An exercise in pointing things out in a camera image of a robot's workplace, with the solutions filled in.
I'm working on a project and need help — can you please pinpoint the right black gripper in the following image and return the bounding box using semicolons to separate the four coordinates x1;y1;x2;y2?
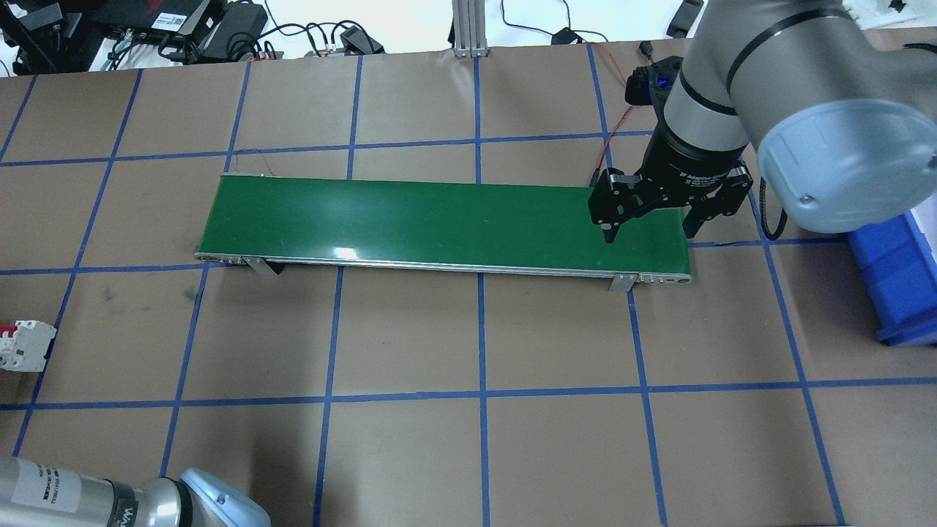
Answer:
590;123;753;244

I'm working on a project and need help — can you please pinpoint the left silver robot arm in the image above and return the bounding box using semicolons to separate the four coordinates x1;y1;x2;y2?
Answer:
1;456;272;526

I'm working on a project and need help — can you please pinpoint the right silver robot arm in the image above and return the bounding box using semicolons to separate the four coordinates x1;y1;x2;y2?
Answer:
588;1;936;243

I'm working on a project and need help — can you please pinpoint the green conveyor belt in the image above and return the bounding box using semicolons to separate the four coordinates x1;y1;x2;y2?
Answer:
195;173;693;291

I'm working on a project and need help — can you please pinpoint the blue plastic bin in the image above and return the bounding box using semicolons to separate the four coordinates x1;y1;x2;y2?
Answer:
847;212;936;346

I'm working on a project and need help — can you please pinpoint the white red circuit breaker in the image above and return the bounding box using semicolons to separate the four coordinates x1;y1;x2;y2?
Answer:
1;320;57;373

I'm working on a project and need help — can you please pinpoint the red black conveyor cable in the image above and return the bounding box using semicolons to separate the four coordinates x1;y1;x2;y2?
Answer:
589;42;652;184

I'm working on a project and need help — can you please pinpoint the aluminium frame post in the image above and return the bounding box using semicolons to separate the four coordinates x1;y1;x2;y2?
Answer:
451;1;489;58

